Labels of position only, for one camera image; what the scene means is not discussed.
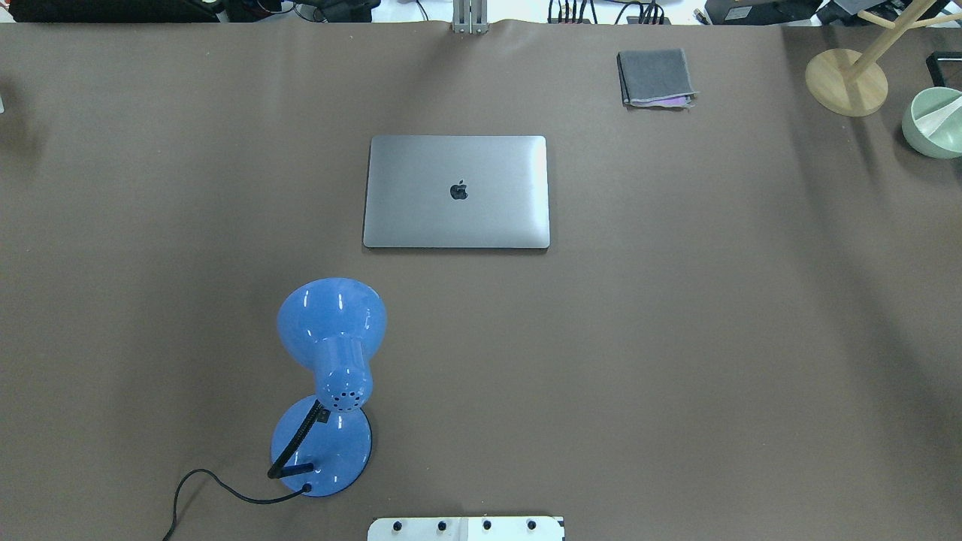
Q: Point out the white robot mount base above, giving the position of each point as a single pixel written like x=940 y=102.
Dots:
x=499 y=527

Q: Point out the green bowl with spoon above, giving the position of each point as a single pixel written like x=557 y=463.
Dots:
x=931 y=123

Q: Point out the grey laptop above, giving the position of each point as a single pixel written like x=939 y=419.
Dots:
x=453 y=191

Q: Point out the aluminium frame post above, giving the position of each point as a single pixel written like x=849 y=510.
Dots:
x=470 y=17

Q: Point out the folded grey cloth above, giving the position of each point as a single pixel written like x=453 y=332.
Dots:
x=655 y=78

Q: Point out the blue desk lamp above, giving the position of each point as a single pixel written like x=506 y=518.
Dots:
x=333 y=327

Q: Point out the wooden cup stand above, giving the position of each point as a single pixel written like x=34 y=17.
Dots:
x=851 y=83

